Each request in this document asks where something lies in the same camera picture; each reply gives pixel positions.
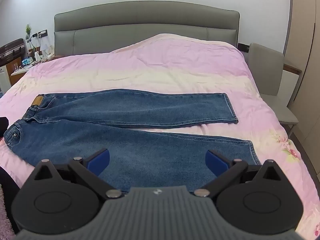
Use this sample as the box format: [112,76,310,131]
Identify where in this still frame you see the blue denim pants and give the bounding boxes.
[4,89,262,193]

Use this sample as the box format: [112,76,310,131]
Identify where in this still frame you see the wall socket panel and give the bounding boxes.
[32,29,48,39]

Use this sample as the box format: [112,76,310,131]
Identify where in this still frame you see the green potted plant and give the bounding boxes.
[24,24,35,53]

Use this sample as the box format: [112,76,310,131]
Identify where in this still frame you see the dark brown suitcase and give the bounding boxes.
[0,38,26,67]

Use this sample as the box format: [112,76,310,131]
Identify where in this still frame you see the grey upholstered bed headboard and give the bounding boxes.
[54,1,240,56]

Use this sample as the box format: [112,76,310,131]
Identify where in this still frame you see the grey chair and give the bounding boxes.
[248,42,299,132]

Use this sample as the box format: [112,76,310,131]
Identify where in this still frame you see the purple fuzzy cloth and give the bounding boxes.
[0,184,12,232]

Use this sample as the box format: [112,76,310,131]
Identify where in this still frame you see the wooden nightstand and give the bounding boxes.
[5,55,39,86]

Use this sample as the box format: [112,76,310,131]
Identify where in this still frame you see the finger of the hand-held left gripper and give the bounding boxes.
[0,117,9,138]

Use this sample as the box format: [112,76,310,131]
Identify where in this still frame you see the pink floral blanket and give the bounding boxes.
[0,33,320,239]

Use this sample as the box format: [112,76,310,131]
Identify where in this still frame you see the beige wardrobe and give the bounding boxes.
[284,0,320,178]

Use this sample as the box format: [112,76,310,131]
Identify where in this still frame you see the white bedside cabinet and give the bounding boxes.
[282,59,303,107]

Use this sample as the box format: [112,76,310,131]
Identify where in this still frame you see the dark cloth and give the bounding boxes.
[0,165,22,233]

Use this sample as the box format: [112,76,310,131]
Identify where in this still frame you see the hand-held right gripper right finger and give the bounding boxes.
[194,150,286,198]

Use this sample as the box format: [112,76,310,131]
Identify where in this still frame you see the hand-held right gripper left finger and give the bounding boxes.
[33,148,124,199]

